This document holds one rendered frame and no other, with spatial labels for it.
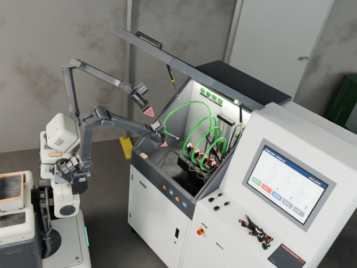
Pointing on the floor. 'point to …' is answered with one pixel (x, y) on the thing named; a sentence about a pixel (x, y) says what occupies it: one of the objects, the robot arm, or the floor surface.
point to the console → (347, 181)
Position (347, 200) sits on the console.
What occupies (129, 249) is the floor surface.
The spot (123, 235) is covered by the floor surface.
